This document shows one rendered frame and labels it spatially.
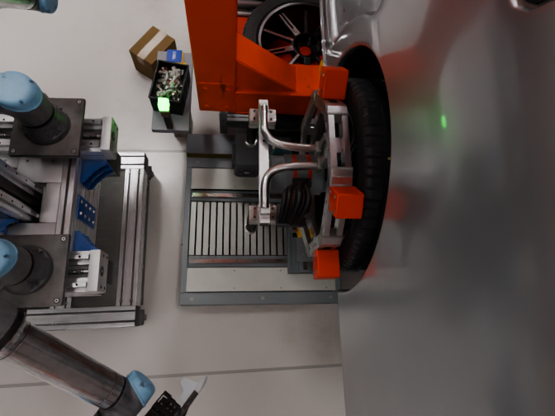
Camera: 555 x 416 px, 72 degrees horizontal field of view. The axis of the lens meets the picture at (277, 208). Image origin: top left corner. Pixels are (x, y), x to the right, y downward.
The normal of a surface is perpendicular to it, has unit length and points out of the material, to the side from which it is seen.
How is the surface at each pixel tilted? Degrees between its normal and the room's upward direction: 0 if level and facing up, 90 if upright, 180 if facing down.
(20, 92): 7
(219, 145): 0
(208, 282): 0
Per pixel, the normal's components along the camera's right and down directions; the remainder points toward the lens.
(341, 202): 0.11, 0.31
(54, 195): 0.11, -0.29
